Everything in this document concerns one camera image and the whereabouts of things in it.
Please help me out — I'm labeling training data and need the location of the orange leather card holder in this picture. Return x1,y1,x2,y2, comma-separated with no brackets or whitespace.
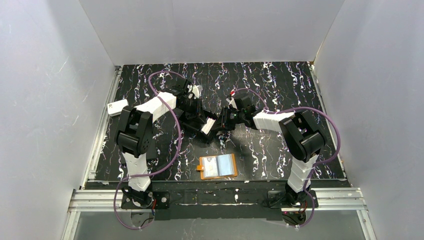
196,153,238,180

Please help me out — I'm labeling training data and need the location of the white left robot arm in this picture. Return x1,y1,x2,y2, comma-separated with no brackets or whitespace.
114,78,211,192

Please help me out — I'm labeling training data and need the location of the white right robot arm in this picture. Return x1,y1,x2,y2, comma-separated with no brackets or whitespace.
211,94,327,194

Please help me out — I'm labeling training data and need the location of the black card box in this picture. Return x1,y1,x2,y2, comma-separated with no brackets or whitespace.
178,107,218,142

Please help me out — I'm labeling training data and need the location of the small white box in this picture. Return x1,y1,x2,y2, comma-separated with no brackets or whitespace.
106,99,129,117

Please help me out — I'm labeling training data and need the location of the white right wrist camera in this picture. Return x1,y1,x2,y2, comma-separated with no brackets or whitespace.
226,89,237,109

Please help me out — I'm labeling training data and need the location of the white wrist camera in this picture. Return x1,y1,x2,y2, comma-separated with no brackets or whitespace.
188,85,203,99
226,89,237,109

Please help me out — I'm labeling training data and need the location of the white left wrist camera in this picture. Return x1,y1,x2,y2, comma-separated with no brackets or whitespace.
188,85,203,99

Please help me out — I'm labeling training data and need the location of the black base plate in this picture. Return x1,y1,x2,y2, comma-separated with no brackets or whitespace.
119,180,319,223

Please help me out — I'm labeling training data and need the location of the aluminium frame rail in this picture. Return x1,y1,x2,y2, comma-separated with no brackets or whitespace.
61,65,123,240

